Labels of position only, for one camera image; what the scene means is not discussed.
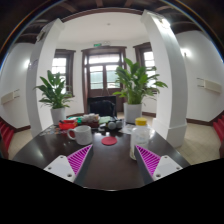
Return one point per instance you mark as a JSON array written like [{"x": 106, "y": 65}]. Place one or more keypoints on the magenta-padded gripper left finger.
[{"x": 60, "y": 166}]

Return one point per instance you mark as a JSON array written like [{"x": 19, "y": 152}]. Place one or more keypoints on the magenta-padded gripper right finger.
[{"x": 163, "y": 166}]

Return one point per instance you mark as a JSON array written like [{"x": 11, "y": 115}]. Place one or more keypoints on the clear bottle with yellow cap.
[{"x": 140, "y": 136}]

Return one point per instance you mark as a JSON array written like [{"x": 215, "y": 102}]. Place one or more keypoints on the colourful round stickers sheet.
[{"x": 53, "y": 130}]

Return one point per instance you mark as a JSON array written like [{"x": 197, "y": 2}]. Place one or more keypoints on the white speckled mug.
[{"x": 82, "y": 135}]

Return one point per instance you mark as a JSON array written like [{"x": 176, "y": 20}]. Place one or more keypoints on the red plastic box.
[{"x": 67, "y": 125}]

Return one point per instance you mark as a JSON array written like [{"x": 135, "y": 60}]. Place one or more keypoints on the flat round red coaster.
[{"x": 109, "y": 141}]

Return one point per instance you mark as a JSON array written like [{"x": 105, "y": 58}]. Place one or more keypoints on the basket of wrapped snacks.
[{"x": 90, "y": 119}]

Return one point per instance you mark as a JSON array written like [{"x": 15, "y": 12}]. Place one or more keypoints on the red carpeted stairs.
[
  {"x": 6, "y": 133},
  {"x": 219, "y": 128}
]

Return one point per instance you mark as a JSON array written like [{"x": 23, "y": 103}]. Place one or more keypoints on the grey headphones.
[{"x": 114, "y": 124}]

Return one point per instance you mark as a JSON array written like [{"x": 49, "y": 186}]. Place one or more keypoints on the green paper sheet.
[{"x": 104, "y": 119}]

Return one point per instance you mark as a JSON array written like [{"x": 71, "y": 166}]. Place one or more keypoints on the small plant in white pot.
[{"x": 55, "y": 96}]

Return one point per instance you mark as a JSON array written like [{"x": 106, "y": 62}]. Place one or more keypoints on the black office chair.
[{"x": 101, "y": 107}]

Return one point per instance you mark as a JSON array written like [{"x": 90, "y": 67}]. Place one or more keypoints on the large plant in white pot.
[{"x": 135, "y": 86}]

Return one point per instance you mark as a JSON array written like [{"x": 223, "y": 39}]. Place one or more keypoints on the brown wooden double door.
[{"x": 103, "y": 76}]

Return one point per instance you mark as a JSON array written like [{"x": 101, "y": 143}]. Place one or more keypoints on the green exit sign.
[{"x": 97, "y": 44}]

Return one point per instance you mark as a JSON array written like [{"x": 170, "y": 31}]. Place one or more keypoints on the white wall heater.
[
  {"x": 211, "y": 86},
  {"x": 8, "y": 97}
]

